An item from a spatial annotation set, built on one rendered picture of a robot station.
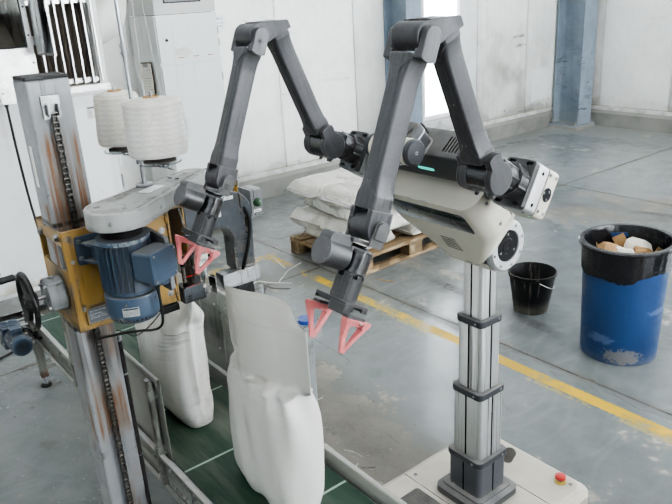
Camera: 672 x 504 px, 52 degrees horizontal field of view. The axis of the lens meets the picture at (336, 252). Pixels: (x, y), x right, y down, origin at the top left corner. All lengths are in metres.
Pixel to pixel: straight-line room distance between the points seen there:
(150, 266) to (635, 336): 2.71
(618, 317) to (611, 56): 6.96
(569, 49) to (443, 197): 8.71
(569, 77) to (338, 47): 4.04
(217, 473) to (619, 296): 2.22
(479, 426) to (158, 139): 1.35
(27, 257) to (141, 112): 3.16
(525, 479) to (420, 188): 1.22
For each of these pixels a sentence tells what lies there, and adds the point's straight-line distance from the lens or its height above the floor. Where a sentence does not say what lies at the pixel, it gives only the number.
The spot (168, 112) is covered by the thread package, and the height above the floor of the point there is 1.65.
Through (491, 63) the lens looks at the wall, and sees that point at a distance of 9.42.
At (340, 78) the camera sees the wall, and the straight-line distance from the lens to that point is 7.66.
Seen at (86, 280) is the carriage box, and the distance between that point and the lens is 2.15.
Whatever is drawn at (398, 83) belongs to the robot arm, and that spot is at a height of 1.75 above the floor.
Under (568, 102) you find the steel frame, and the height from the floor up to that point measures 0.32.
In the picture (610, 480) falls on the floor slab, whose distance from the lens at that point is 3.18.
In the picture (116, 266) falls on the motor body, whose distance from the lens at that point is 1.97.
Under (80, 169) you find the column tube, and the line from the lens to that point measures 2.13.
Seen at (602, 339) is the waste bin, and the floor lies 0.14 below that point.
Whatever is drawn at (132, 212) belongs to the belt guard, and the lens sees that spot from 1.90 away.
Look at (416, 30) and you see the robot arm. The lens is 1.38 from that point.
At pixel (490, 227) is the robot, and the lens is 1.87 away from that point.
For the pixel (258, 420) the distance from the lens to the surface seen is 2.19.
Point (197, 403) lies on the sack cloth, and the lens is 2.79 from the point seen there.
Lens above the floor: 1.91
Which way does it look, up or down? 20 degrees down
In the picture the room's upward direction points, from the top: 3 degrees counter-clockwise
